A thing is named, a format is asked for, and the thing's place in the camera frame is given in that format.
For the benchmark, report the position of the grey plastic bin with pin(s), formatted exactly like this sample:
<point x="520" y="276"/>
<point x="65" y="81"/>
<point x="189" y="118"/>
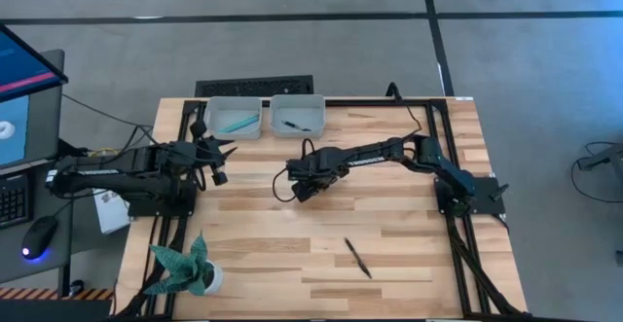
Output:
<point x="306" y="113"/>
<point x="219" y="110"/>

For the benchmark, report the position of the black aluminium table frame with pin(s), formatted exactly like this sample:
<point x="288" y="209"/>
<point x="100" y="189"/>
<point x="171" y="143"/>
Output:
<point x="365" y="102"/>

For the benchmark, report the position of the yellow black hazard strip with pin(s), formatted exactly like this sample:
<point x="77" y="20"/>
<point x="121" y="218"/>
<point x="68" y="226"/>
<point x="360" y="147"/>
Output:
<point x="48" y="294"/>

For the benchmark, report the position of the green plant in white pot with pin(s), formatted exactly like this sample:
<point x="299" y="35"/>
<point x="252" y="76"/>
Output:
<point x="185" y="268"/>

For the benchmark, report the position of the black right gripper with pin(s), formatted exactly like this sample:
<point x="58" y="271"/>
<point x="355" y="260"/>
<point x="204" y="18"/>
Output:
<point x="311" y="167"/>

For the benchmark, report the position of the grey framed monitor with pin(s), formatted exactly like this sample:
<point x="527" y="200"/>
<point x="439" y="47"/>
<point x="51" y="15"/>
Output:
<point x="48" y="118"/>

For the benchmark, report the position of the tilted dark blue monitor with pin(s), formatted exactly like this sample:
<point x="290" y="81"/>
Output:
<point x="24" y="69"/>

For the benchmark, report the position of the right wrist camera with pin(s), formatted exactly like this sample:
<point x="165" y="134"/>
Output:
<point x="306" y="191"/>

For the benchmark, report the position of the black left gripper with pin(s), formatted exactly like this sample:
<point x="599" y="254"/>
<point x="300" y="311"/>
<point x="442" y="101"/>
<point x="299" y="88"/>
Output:
<point x="207" y="152"/>

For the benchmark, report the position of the black computer mouse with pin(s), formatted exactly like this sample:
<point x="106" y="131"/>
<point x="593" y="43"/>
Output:
<point x="39" y="237"/>

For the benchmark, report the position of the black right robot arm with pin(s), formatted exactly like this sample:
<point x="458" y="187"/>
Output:
<point x="370" y="156"/>

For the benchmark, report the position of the black keyboard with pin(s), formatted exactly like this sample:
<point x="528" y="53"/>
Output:
<point x="12" y="200"/>

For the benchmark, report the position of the black clear ballpoint pen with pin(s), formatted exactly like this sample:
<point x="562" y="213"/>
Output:
<point x="357" y="259"/>
<point x="294" y="126"/>

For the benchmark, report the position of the white box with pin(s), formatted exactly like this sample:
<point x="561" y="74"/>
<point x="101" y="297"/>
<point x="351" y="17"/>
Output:
<point x="112" y="217"/>

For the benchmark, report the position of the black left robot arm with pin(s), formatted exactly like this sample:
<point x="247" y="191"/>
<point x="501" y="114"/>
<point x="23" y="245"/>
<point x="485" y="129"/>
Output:
<point x="97" y="178"/>

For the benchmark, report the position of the grey floor stand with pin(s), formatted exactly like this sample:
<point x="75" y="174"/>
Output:
<point x="608" y="156"/>

